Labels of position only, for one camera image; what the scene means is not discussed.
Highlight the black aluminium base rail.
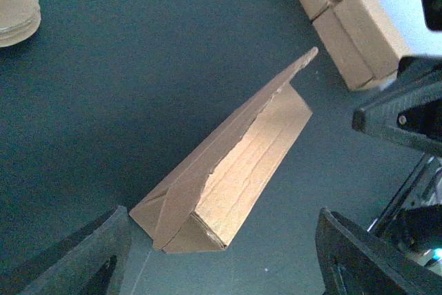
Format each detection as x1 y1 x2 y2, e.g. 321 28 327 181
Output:
367 154 441 237

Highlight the folded cardboard box front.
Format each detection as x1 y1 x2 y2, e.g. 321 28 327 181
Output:
313 0 412 91

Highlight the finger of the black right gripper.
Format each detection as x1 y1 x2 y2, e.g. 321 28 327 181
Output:
352 70 441 157

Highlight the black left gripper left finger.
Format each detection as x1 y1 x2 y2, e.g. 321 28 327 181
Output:
1 206 131 294

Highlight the stack of flat cardboard blanks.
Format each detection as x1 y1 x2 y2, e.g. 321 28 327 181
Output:
1 0 41 48

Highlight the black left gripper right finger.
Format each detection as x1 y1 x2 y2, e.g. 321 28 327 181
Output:
316 208 441 294

